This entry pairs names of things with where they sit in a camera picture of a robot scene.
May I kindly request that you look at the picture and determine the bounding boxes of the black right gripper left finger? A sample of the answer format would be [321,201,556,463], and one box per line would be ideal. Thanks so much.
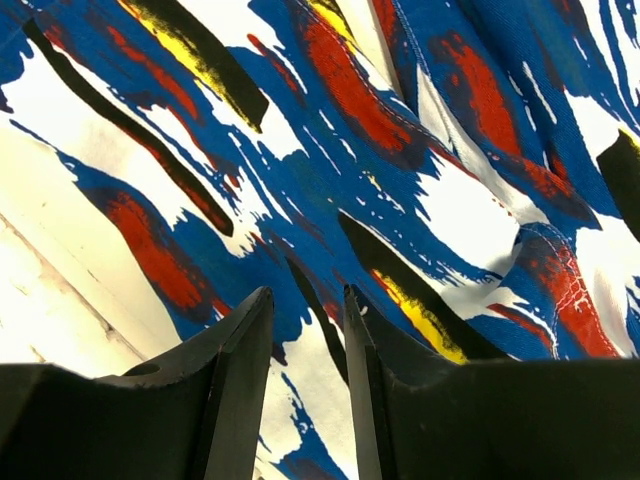
[1,287,274,479]

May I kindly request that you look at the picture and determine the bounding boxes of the blue patterned trousers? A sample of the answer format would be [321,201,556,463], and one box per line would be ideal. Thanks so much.
[1,1,639,479]

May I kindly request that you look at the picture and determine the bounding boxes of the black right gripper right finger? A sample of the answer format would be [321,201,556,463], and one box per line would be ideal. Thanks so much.
[344,286,639,479]

